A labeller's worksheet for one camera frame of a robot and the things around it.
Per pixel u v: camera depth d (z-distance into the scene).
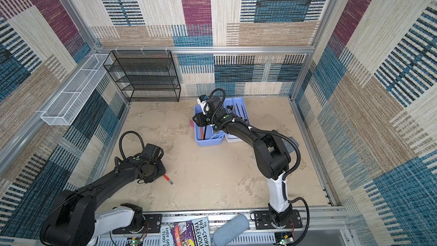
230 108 0.98
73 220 0.40
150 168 0.70
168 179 0.86
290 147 0.46
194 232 0.70
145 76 1.11
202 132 1.02
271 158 0.51
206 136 0.99
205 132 1.02
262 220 0.73
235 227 0.70
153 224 0.73
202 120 0.80
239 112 0.99
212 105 0.72
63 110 0.71
